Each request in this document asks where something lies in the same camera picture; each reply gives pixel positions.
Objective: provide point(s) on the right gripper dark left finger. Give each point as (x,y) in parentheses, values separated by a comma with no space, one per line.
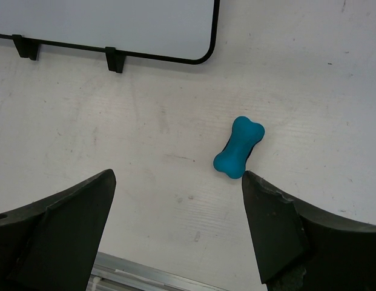
(51,244)

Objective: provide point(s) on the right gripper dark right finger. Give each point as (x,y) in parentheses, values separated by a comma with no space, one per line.
(299,246)

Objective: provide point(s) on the blue bone-shaped whiteboard eraser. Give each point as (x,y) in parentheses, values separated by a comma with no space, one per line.
(245,135)

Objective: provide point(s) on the white whiteboard black frame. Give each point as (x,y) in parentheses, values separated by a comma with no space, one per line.
(175,31)

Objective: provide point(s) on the metal whiteboard stand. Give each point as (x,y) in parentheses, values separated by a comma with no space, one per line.
(29,48)

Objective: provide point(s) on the aluminium table frame rail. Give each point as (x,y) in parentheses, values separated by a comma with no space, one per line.
(113,273)

